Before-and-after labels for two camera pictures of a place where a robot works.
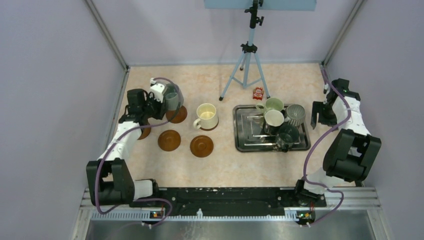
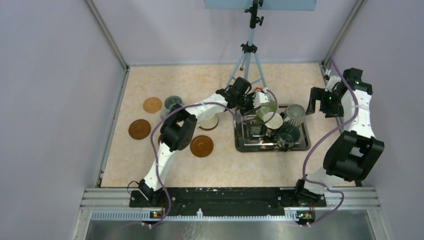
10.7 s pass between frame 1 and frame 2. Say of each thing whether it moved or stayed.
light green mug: moved
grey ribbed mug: stayed
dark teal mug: stayed
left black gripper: moved
